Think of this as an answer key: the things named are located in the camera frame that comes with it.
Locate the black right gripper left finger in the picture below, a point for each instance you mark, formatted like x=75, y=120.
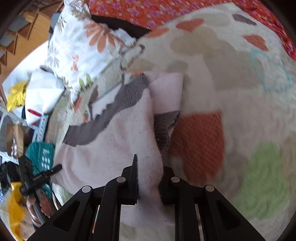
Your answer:
x=122, y=190

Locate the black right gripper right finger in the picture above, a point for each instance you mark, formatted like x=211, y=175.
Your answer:
x=196, y=213

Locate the pale pink embroidered sweater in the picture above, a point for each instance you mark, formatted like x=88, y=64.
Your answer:
x=135, y=120

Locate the person's left hand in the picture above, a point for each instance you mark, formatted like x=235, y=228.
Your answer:
x=40, y=208

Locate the teal plastic package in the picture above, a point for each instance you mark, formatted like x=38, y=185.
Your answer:
x=41, y=155

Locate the yellow bag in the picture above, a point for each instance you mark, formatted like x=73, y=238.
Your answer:
x=16, y=95

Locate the heart patterned quilted bedspread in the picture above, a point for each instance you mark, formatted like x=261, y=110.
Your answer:
x=236, y=129

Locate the white paper bag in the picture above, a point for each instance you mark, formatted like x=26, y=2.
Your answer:
x=43, y=92

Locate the white floral pillow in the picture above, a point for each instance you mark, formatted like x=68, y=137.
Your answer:
x=80, y=49

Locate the red floral fabric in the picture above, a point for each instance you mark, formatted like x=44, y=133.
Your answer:
x=152, y=14

